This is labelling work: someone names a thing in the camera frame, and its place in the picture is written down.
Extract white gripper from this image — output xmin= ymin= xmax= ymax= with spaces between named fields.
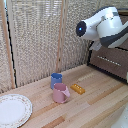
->
xmin=88 ymin=41 xmax=103 ymax=52

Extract short metal drawer handle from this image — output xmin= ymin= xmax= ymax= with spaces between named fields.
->
xmin=96 ymin=54 xmax=123 ymax=67

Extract white floral rim plate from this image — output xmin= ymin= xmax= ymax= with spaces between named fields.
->
xmin=0 ymin=93 xmax=34 ymax=128

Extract wooden screen post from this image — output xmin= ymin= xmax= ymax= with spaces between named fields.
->
xmin=0 ymin=0 xmax=17 ymax=90
xmin=55 ymin=0 xmax=68 ymax=75

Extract wide bamboo screen panel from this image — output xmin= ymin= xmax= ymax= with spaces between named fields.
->
xmin=6 ymin=0 xmax=63 ymax=88

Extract blue cup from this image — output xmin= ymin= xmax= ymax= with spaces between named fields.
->
xmin=50 ymin=72 xmax=64 ymax=90

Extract pink mug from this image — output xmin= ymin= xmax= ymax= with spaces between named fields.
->
xmin=52 ymin=82 xmax=72 ymax=104

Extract dark drawer cabinet frame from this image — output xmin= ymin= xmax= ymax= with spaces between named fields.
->
xmin=86 ymin=8 xmax=128 ymax=83

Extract yellow rectangular block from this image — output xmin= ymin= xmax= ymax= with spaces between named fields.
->
xmin=70 ymin=83 xmax=86 ymax=96

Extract pale grey rounded object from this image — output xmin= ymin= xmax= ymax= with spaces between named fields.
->
xmin=110 ymin=104 xmax=128 ymax=128

